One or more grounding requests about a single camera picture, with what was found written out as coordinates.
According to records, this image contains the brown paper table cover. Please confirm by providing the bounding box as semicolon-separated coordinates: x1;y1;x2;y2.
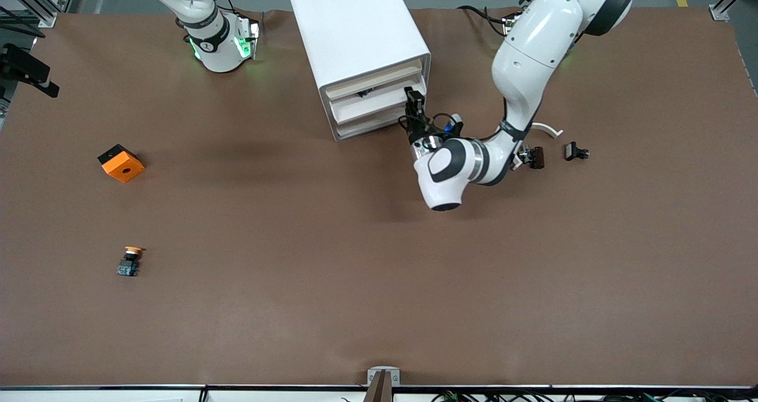
0;7;758;388

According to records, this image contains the black arm base cable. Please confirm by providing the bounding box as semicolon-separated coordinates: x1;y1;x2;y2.
457;4;510;36

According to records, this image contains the white drawer cabinet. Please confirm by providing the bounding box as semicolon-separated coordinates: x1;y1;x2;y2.
287;0;431;143

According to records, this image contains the white curved plastic part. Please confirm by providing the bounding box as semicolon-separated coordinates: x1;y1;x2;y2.
510;122;564;172

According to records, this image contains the orange box with hole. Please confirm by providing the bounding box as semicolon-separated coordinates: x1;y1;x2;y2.
97;144;146;184

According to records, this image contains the cream cabinet drawer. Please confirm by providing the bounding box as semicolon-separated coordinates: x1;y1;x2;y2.
323;59;423;99
335;117;415;141
327;75;429;124

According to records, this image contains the aluminium camera mount bar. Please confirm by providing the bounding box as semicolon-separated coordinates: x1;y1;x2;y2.
364;371;393;402

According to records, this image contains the yellow push button switch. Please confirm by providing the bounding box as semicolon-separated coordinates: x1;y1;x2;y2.
116;246;144;277

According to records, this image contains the black and white table rail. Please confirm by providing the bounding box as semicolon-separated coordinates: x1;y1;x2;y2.
0;384;758;402

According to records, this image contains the black cable bundle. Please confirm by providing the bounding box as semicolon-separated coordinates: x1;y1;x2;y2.
431;390;758;402

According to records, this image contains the dark brown terminal block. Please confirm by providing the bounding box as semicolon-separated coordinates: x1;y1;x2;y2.
520;146;546;170

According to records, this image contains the grey metal bracket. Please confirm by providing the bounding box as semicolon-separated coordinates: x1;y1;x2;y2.
367;366;402;387

